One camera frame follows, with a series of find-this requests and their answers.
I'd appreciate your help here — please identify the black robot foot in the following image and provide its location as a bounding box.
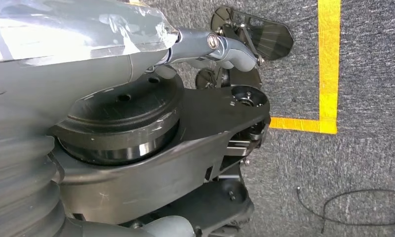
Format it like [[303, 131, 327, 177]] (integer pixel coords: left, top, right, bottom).
[[210, 5, 295, 61]]

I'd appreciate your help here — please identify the yellow floor tape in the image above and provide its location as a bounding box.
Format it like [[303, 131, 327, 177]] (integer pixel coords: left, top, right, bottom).
[[269, 0, 342, 135]]

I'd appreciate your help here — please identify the dark grey floor carpet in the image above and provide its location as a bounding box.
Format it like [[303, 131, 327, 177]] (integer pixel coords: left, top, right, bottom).
[[145, 0, 395, 237]]

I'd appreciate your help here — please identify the thin black floor cable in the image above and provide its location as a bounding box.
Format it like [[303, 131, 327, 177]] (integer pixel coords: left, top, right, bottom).
[[296, 186, 395, 235]]

